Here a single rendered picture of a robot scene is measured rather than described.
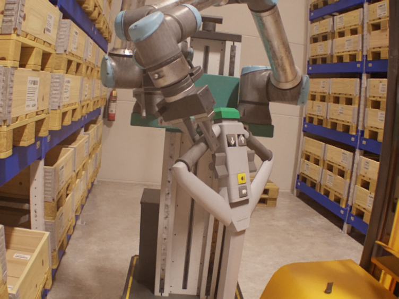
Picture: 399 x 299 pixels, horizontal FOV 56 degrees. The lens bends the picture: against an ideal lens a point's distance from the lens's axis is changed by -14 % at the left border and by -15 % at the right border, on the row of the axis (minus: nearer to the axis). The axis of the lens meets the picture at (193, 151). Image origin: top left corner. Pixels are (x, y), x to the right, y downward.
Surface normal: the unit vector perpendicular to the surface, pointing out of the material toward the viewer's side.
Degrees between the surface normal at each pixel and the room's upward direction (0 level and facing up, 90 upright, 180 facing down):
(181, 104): 118
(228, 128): 74
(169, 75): 104
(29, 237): 90
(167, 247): 90
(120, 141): 90
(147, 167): 90
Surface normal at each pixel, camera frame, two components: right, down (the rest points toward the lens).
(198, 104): -0.49, 0.53
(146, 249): 0.04, 0.14
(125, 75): 0.43, 0.33
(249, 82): -0.50, 0.07
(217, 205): 0.73, -0.02
